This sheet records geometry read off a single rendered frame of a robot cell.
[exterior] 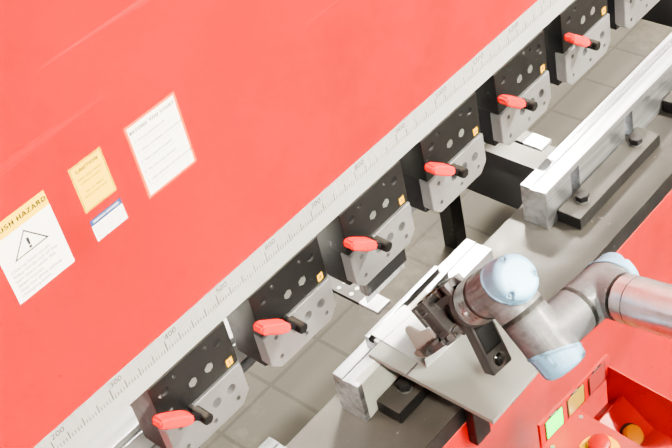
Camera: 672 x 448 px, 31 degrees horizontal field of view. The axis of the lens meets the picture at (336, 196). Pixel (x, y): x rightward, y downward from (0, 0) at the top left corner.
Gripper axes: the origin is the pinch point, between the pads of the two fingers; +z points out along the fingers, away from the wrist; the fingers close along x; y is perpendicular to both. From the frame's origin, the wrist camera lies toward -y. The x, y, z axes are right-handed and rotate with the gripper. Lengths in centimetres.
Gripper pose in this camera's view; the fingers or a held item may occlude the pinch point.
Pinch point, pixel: (433, 343)
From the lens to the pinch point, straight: 208.3
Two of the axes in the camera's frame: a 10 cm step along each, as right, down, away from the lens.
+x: -6.9, 5.6, -4.5
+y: -6.5, -7.5, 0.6
